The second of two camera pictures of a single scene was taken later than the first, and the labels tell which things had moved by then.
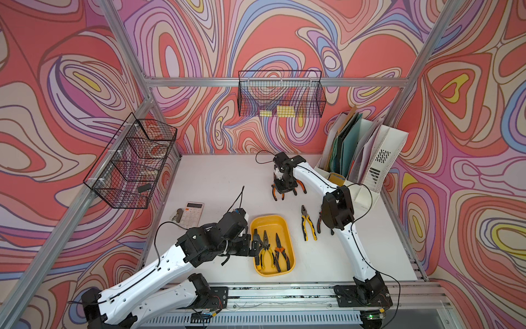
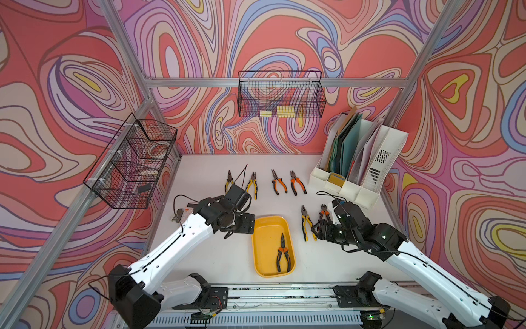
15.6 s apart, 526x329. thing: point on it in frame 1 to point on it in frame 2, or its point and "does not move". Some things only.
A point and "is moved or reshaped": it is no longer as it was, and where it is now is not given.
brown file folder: x=347 y=119 does not move
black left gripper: x=246 y=249 to x=248 y=225
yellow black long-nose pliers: x=266 y=247 to x=253 y=180
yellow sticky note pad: x=285 y=111 does not move
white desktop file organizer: x=360 y=153 does not move
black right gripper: x=281 y=190 to x=325 y=231
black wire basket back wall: x=264 y=90 does not move
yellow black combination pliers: x=305 y=220 does not move
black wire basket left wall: x=124 y=175 does not move
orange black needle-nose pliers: x=278 y=249 is moved or reshaped
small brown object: x=178 y=215 does not move
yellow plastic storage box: x=277 y=255 does not move
